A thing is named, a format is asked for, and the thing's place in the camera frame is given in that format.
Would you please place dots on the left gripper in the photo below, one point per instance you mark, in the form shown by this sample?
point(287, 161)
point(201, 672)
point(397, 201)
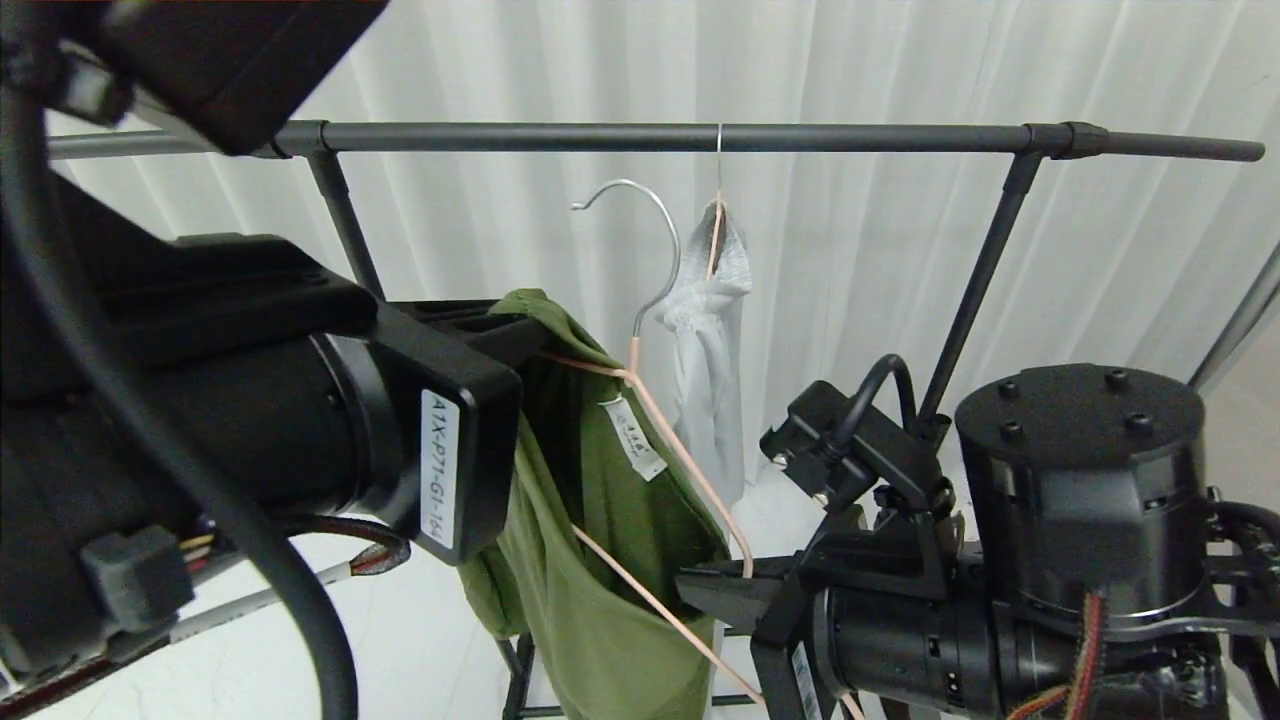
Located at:
point(300, 430)

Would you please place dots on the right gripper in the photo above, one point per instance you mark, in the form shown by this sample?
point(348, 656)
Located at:
point(880, 650)

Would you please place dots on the pink clothes hanger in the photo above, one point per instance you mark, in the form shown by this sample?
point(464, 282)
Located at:
point(635, 355)
point(719, 160)

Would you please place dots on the green shirt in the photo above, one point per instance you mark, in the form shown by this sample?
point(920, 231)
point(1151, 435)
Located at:
point(600, 600)

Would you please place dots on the pale grey shorts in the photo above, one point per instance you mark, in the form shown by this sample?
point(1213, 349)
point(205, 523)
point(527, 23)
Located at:
point(710, 380)

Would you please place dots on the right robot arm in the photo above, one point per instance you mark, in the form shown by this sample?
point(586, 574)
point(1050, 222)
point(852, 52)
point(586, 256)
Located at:
point(1080, 480)

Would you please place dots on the black clothes rack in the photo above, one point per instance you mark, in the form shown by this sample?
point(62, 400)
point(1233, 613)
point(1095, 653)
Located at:
point(600, 137)

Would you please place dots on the white curtain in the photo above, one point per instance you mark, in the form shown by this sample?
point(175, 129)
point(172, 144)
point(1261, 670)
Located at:
point(900, 60)

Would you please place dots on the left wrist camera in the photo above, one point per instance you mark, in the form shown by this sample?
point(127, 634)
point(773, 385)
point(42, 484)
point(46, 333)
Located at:
point(250, 60)

